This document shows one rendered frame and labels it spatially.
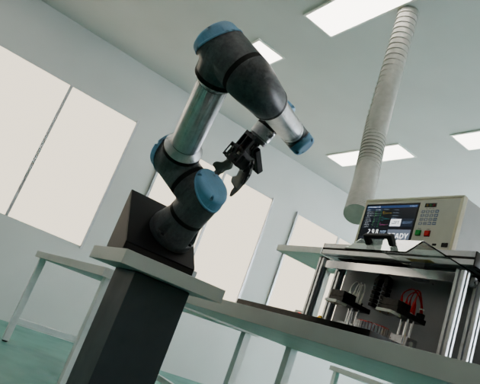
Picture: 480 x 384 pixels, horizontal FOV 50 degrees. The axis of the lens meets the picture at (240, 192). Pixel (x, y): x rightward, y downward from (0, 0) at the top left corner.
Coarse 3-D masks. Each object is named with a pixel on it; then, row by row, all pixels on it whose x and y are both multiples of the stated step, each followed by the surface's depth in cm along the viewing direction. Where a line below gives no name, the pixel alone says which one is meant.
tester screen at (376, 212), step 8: (368, 208) 203; (376, 208) 199; (384, 208) 196; (392, 208) 192; (400, 208) 189; (408, 208) 186; (416, 208) 183; (368, 216) 201; (376, 216) 197; (384, 216) 194; (392, 216) 190; (400, 216) 187; (408, 216) 184; (368, 224) 199; (376, 224) 195; (384, 224) 192; (360, 232) 200; (384, 232) 190
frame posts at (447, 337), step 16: (320, 256) 206; (320, 272) 202; (336, 272) 210; (464, 272) 151; (320, 288) 202; (336, 288) 207; (464, 288) 151; (448, 304) 151; (448, 320) 149; (448, 336) 146; (464, 336) 153; (448, 352) 146; (464, 352) 151
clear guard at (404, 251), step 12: (360, 240) 163; (372, 240) 160; (384, 240) 156; (396, 240) 152; (408, 240) 149; (384, 252) 170; (396, 252) 144; (408, 252) 160; (420, 252) 155; (432, 252) 151; (408, 264) 173; (420, 264) 168; (432, 264) 163; (444, 264) 158; (456, 264) 154
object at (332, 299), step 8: (336, 296) 183; (344, 296) 181; (352, 296) 183; (336, 304) 184; (344, 304) 181; (352, 304) 182; (352, 312) 187; (360, 312) 190; (368, 312) 186; (352, 320) 186
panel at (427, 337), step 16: (352, 272) 212; (352, 288) 208; (368, 288) 201; (400, 288) 188; (416, 288) 183; (432, 288) 178; (448, 288) 172; (416, 304) 180; (432, 304) 175; (464, 304) 165; (336, 320) 207; (368, 320) 194; (384, 320) 188; (432, 320) 172; (464, 320) 163; (416, 336) 174; (432, 336) 169; (432, 352) 167
